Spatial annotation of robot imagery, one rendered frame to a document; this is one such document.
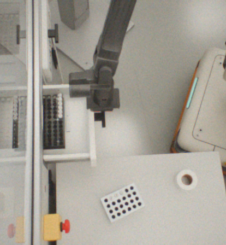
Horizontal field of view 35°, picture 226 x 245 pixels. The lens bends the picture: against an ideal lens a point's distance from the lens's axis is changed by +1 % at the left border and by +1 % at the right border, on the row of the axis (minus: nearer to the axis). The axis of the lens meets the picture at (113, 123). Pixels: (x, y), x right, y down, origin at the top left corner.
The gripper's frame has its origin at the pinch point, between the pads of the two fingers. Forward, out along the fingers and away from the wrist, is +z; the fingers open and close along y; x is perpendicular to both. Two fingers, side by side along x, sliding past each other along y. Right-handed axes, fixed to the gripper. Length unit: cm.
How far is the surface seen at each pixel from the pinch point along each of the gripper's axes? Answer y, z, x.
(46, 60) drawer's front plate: 17.9, -3.0, -16.7
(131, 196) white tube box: -9.1, 9.9, 27.1
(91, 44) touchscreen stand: 0, 85, -78
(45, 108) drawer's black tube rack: 18.5, 0.2, -1.0
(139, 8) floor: -32, 87, -105
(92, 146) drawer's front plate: 3.6, -2.9, 13.5
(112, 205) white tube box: -2.4, 10.2, 29.8
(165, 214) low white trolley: -20.5, 13.5, 33.2
